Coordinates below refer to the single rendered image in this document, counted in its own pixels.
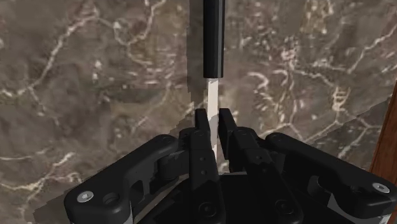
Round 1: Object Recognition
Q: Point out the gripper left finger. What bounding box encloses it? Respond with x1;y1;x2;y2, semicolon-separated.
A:
64;108;226;224

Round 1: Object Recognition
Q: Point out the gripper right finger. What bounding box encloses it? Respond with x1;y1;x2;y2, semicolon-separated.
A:
218;107;397;224

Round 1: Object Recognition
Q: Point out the black-handled knife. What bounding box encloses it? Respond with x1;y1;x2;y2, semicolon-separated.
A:
202;0;226;173

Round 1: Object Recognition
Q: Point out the brown wooden furniture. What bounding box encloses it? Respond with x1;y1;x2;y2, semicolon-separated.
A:
369;81;397;185

